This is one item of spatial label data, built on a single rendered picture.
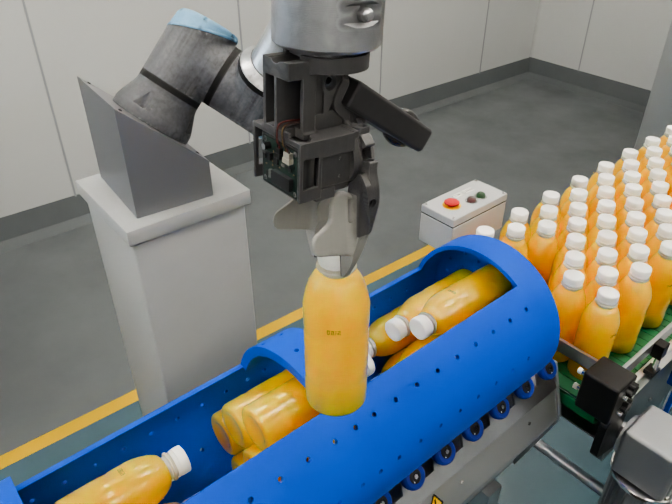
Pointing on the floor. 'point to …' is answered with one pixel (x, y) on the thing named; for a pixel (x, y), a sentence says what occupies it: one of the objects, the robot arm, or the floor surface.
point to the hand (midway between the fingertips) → (335, 252)
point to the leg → (488, 494)
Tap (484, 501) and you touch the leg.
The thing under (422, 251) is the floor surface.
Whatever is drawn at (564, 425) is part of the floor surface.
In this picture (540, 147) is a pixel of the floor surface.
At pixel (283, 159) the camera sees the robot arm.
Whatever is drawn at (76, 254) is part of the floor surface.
